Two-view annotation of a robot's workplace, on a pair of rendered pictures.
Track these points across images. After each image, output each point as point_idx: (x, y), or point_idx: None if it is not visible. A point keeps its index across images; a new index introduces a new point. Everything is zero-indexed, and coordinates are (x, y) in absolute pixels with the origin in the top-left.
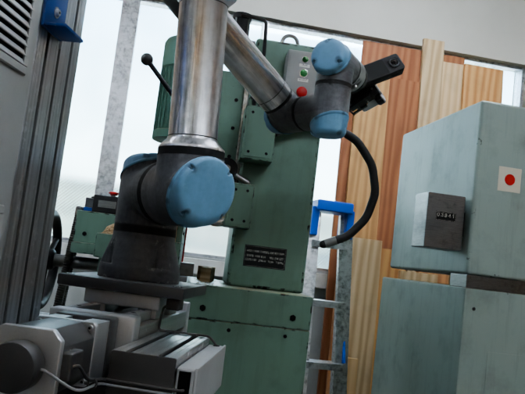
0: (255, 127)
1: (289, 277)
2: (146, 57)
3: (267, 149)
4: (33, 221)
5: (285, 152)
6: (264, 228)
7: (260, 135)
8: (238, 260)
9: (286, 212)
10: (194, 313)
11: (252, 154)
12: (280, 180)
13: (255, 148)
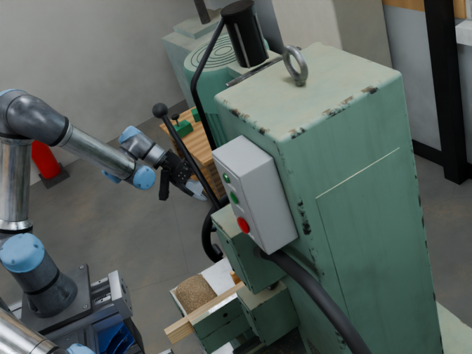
0: (225, 247)
1: None
2: (153, 114)
3: (244, 279)
4: None
5: None
6: (312, 335)
7: (232, 260)
8: (307, 345)
9: (322, 336)
10: None
11: (237, 275)
12: (304, 297)
13: (236, 270)
